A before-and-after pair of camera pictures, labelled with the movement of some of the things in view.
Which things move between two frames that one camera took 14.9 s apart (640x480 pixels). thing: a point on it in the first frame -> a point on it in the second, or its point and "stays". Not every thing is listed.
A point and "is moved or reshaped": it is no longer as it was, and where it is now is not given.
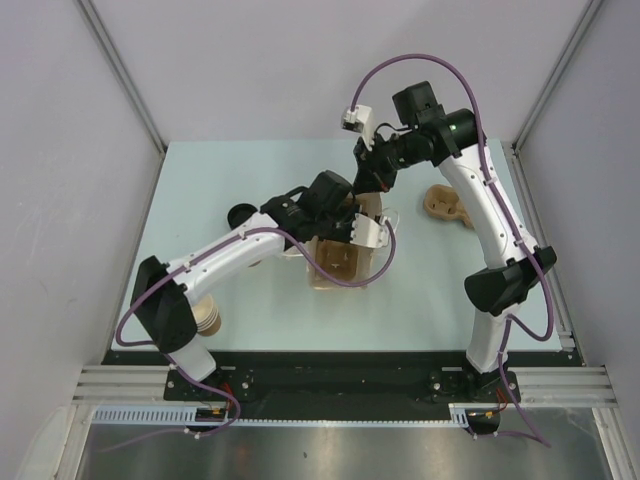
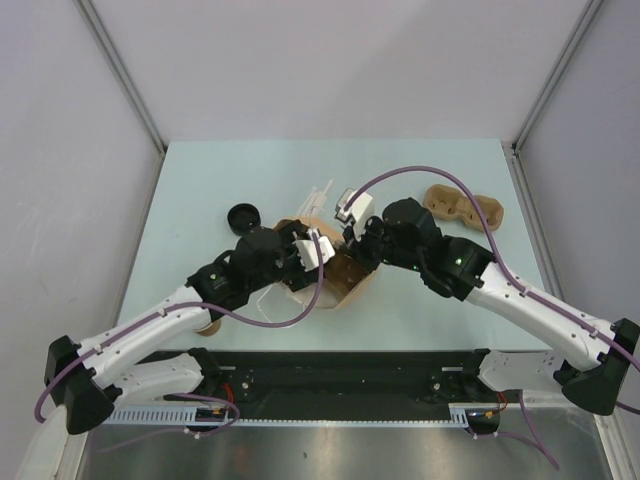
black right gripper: (371, 176) -> (357, 248)
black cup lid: (239, 212) stays
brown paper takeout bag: (363, 203) is moved or reshaped
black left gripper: (350, 213) -> (301, 276)
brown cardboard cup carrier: (338, 258) stays
